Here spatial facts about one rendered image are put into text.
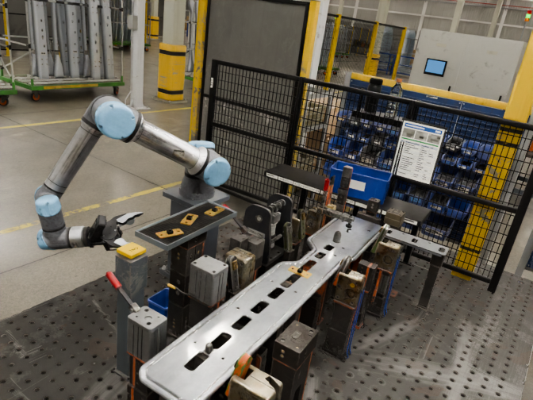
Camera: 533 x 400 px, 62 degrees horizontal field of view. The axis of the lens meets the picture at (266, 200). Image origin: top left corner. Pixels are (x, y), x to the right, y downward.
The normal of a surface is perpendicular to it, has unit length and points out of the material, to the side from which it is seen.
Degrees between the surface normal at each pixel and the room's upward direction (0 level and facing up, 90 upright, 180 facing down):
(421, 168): 90
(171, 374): 0
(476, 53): 90
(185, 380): 0
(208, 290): 90
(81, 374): 0
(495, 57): 90
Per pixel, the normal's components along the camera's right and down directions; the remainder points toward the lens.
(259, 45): -0.59, 0.22
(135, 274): 0.84, 0.30
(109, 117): 0.39, 0.35
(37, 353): 0.13, -0.92
